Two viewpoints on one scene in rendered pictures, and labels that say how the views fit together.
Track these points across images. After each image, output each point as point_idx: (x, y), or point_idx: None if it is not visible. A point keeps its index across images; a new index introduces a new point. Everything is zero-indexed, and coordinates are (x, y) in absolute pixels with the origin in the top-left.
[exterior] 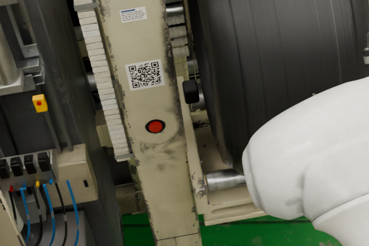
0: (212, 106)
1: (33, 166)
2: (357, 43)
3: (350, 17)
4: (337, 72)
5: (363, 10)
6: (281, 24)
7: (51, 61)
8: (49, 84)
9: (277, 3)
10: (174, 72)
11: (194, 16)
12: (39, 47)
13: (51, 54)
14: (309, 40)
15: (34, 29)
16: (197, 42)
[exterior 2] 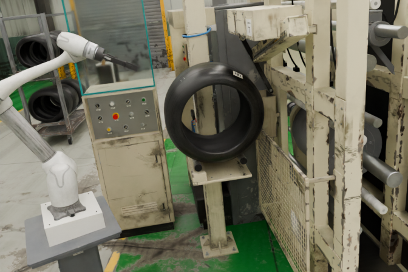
0: (215, 135)
1: (192, 116)
2: (170, 96)
3: (175, 88)
4: (166, 101)
5: (180, 91)
6: (173, 82)
7: (222, 101)
8: (217, 106)
9: (178, 78)
10: (195, 102)
11: (239, 110)
12: (217, 91)
13: (222, 99)
14: (170, 89)
15: (217, 85)
16: (235, 119)
